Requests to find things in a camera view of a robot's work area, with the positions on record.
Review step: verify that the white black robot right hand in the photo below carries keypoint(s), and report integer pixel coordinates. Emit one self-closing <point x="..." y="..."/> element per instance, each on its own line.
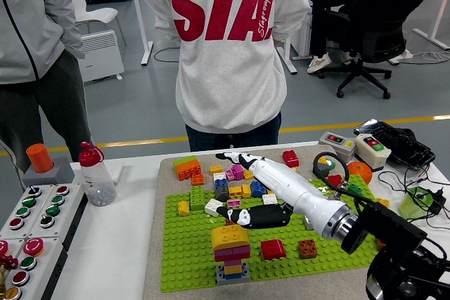
<point x="288" y="184"/>

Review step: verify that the yellow arched brick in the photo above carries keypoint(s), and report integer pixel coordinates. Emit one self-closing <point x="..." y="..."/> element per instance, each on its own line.
<point x="230" y="236"/>

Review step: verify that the tiny yellow brick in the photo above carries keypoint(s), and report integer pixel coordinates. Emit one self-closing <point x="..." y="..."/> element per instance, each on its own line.
<point x="293" y="169"/>

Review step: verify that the white square brick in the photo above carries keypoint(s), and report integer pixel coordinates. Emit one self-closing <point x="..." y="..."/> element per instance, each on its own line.
<point x="269" y="200"/>
<point x="213" y="207"/>
<point x="218" y="175"/>

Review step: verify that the red square brick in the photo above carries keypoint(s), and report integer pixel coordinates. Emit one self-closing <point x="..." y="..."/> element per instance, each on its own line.
<point x="290" y="158"/>
<point x="334" y="180"/>

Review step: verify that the dark grey cube brick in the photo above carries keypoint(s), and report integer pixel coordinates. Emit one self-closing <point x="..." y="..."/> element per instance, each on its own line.
<point x="321" y="170"/>

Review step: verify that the small yellow brick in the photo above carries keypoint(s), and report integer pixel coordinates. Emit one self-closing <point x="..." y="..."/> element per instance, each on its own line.
<point x="235" y="191"/>
<point x="248" y="175"/>
<point x="215" y="169"/>
<point x="233" y="270"/>
<point x="383" y="201"/>
<point x="183" y="208"/>
<point x="245" y="190"/>

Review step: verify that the yellow triangular brick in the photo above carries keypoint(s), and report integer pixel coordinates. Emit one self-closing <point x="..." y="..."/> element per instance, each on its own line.
<point x="322" y="160"/>

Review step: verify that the green and white brick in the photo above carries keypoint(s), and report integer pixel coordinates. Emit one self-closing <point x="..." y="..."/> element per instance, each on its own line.
<point x="330" y="164"/>

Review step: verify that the magenta tall brick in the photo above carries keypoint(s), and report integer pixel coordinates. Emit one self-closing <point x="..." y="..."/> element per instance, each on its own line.
<point x="238" y="173"/>

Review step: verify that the flat pink brick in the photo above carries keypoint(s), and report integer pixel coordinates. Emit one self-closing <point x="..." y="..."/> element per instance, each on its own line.
<point x="233" y="202"/>

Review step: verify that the light pink brick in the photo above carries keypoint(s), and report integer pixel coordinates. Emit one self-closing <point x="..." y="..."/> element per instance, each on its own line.
<point x="229" y="174"/>

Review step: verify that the small green brick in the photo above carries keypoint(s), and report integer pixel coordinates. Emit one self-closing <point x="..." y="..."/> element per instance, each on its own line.
<point x="354" y="189"/>

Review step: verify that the red sloped brick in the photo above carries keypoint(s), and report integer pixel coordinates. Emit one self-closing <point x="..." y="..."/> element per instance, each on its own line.
<point x="273" y="249"/>

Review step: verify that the dark grey sloped brick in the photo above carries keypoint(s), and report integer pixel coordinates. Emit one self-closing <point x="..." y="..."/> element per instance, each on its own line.
<point x="222" y="194"/>

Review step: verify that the pink square brick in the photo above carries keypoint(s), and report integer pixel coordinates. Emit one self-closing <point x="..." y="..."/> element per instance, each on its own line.
<point x="242" y="252"/>

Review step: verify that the small orange brick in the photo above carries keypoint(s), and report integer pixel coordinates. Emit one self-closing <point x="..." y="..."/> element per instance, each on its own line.
<point x="197" y="179"/>

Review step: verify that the tall green brick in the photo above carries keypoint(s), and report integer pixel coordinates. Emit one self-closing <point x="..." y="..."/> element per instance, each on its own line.
<point x="197" y="197"/>

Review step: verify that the magenta square brick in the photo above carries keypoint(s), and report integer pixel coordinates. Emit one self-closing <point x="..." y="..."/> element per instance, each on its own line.
<point x="224" y="254"/>

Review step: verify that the small pink brick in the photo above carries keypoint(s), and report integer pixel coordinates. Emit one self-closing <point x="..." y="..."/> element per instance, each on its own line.
<point x="232" y="263"/>

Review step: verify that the large orange brick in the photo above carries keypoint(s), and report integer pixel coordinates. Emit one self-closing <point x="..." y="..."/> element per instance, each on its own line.
<point x="188" y="170"/>

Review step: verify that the small blue brick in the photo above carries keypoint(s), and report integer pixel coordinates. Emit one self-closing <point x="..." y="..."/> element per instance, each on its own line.
<point x="233" y="276"/>

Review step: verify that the light green flat brick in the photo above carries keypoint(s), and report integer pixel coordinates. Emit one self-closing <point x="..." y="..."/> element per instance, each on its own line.
<point x="183" y="160"/>

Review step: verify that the grey base brick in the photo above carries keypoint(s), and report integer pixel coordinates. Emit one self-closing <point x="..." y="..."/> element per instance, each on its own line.
<point x="232" y="281"/>

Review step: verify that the green studded baseplate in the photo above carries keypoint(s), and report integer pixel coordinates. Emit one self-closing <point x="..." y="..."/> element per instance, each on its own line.
<point x="183" y="244"/>

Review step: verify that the orange fruit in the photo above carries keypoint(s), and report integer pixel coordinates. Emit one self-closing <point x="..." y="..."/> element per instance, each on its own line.
<point x="360" y="171"/>

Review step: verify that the standing person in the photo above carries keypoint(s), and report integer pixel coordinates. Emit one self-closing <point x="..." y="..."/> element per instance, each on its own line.
<point x="31" y="15"/>
<point x="228" y="85"/>

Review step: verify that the translucent green cup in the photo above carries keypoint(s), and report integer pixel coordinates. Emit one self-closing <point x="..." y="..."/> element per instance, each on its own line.
<point x="409" y="207"/>

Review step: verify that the white panel under desk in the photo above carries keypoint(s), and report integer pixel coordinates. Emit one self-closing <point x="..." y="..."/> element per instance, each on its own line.
<point x="302" y="40"/>

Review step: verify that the grey-brown table mat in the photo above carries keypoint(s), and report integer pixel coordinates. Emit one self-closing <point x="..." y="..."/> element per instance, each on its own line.
<point x="154" y="244"/>

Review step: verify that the black office chair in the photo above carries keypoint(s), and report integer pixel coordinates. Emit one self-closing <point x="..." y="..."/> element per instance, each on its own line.
<point x="372" y="43"/>

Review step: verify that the white floor power strip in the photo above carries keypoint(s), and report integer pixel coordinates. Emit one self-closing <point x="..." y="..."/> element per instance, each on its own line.
<point x="406" y="55"/>

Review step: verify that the clear bottle with red cap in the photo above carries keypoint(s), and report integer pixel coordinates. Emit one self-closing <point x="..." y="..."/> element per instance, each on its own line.
<point x="96" y="180"/>

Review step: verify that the grey holder block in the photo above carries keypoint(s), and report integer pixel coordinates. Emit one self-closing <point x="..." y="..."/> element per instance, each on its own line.
<point x="61" y="173"/>

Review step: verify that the white panel heater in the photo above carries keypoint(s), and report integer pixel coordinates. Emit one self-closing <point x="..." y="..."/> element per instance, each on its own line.
<point x="102" y="54"/>

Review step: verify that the grey pushbutton control box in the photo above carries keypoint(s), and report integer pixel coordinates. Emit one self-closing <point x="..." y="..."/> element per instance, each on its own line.
<point x="35" y="205"/>
<point x="61" y="205"/>

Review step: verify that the orange cylinder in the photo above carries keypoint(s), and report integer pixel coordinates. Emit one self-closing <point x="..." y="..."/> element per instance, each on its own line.
<point x="39" y="157"/>

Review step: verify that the white plastic chair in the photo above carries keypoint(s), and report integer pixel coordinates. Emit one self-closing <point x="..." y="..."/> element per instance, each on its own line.
<point x="95" y="15"/>

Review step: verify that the grey emergency-stop control box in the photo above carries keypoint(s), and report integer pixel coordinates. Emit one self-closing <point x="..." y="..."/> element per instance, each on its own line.
<point x="38" y="272"/>
<point x="14" y="244"/>

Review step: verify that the brass fitting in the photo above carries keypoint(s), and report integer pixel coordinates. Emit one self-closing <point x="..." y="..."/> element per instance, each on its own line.
<point x="2" y="279"/>

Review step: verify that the grey two-button switch box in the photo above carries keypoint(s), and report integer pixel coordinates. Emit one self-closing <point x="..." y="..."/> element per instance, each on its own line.
<point x="335" y="143"/>

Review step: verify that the beige two-button switch box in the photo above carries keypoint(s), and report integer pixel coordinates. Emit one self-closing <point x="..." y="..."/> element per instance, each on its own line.
<point x="372" y="152"/>

